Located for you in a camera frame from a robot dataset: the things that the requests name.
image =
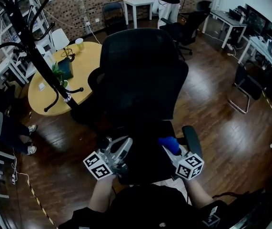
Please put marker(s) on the black folding chair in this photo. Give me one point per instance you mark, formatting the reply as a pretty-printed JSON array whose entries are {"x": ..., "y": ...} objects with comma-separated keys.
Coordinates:
[{"x": 113, "y": 15}]

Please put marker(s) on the black chair headrest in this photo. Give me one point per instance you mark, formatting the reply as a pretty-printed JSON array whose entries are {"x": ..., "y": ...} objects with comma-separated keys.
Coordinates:
[{"x": 138, "y": 44}]

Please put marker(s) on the person in black jacket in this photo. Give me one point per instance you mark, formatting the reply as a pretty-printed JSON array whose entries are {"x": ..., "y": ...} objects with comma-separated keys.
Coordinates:
[{"x": 138, "y": 209}]

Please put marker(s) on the black chair armrest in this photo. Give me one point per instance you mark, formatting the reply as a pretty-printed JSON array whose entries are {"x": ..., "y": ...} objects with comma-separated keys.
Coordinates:
[{"x": 193, "y": 139}]

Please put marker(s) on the yellow cup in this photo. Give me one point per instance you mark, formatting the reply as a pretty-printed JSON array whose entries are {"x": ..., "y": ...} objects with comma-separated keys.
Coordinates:
[{"x": 79, "y": 45}]

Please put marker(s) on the round wooden table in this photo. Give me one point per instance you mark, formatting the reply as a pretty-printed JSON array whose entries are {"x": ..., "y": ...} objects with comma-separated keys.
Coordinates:
[{"x": 85, "y": 80}]

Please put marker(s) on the black office chair seat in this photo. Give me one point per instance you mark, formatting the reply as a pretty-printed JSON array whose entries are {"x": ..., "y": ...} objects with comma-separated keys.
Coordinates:
[{"x": 150, "y": 151}]

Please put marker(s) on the dark box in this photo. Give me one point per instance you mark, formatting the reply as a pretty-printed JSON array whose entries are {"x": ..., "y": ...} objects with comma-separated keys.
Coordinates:
[{"x": 66, "y": 68}]

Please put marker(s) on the green plant in white pot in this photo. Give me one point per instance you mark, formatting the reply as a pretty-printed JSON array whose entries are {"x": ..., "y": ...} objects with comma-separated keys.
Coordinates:
[{"x": 60, "y": 76}]

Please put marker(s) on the black coat rack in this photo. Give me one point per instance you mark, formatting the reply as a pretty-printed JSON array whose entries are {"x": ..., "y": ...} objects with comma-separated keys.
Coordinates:
[{"x": 43, "y": 63}]

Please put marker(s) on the black chair chrome frame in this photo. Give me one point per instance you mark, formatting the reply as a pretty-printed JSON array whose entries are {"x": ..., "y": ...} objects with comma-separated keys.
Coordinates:
[{"x": 247, "y": 85}]

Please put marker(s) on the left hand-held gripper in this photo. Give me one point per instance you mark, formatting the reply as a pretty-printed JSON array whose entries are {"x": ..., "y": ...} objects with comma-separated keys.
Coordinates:
[{"x": 97, "y": 166}]

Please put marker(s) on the blue cloth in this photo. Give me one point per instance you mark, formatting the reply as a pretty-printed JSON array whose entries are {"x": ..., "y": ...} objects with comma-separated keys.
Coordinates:
[{"x": 170, "y": 144}]

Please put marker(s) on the black bag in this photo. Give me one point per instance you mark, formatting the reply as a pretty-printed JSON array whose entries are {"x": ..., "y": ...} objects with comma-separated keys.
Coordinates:
[{"x": 245, "y": 199}]

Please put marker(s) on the black office chair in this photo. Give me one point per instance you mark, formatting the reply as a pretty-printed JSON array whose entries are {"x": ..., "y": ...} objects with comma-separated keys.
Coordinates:
[
  {"x": 138, "y": 92},
  {"x": 188, "y": 30}
]

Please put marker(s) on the person's left forearm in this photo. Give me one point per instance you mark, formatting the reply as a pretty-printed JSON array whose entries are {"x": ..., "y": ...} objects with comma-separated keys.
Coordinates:
[{"x": 102, "y": 194}]

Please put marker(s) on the white square table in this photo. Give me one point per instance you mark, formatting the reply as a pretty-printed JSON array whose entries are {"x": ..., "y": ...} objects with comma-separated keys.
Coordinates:
[{"x": 138, "y": 2}]

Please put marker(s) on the dark glass partition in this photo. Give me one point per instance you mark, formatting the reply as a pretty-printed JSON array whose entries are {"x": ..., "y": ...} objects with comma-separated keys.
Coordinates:
[{"x": 264, "y": 23}]

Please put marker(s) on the yellow black floor tape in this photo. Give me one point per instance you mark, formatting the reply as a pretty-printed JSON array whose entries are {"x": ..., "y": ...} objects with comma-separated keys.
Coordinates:
[{"x": 40, "y": 206}]

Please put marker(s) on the small white card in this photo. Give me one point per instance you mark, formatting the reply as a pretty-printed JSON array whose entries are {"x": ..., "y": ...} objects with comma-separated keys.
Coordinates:
[{"x": 42, "y": 86}]

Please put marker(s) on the white desk grey top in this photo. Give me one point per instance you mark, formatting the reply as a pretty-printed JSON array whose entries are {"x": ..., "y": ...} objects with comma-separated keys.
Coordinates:
[{"x": 224, "y": 17}]

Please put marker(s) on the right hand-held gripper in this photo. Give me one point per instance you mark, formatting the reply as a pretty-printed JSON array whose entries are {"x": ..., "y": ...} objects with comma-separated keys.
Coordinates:
[{"x": 189, "y": 166}]

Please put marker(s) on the person's right forearm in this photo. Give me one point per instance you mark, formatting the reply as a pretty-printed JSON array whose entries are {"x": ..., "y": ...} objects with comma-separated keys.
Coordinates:
[{"x": 197, "y": 192}]

